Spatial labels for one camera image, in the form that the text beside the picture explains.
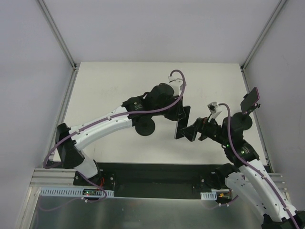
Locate left white cable duct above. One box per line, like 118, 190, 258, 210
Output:
40, 187, 114, 198

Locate left aluminium frame post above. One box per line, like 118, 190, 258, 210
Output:
35, 0, 79, 70

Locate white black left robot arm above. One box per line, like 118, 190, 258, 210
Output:
56, 80, 185, 186

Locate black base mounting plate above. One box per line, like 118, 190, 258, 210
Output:
73, 161, 243, 198

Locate white cable duct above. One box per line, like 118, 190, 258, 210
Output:
40, 187, 114, 198
200, 191, 217, 201

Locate aluminium front rail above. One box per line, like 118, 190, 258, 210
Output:
30, 168, 288, 192

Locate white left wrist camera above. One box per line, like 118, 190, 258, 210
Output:
168, 76, 186, 96

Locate aluminium frame post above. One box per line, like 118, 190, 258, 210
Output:
240, 0, 289, 72
35, 0, 79, 70

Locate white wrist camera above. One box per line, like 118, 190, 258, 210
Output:
168, 76, 186, 96
207, 102, 222, 122

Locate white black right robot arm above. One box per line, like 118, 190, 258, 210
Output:
176, 116, 305, 229

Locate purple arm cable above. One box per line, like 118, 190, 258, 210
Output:
38, 69, 188, 212
207, 103, 301, 227

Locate right white cable duct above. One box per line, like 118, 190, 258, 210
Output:
200, 191, 217, 201

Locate black phone stand round base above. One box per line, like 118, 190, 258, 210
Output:
233, 102, 261, 130

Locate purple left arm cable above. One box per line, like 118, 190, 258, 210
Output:
38, 69, 188, 212

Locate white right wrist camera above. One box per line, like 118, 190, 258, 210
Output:
207, 102, 222, 122

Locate right aluminium frame post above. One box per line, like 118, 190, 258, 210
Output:
240, 0, 289, 72

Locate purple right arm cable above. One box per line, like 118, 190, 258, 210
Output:
207, 103, 301, 227

